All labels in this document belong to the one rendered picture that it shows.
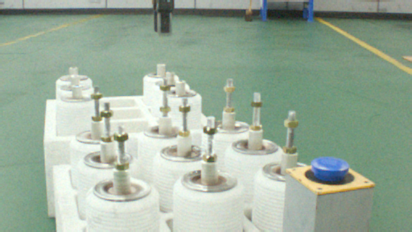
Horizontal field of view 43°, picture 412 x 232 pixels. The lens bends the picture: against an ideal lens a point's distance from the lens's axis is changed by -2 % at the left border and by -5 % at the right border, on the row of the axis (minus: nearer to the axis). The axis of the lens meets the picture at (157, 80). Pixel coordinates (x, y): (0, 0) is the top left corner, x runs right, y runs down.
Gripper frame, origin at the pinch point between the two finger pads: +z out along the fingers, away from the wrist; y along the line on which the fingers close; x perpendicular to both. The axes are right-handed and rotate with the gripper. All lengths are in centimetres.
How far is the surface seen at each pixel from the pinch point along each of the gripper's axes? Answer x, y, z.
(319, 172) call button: 12.2, 40.5, 11.2
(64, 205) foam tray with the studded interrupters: -16.2, 13.4, 25.7
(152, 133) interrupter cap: -1.7, 1.1, 18.2
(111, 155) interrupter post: -8.9, 14.4, 17.6
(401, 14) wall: 370, -546, 35
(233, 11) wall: 156, -599, 37
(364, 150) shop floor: 69, -56, 43
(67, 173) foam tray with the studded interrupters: -16.6, -0.2, 25.8
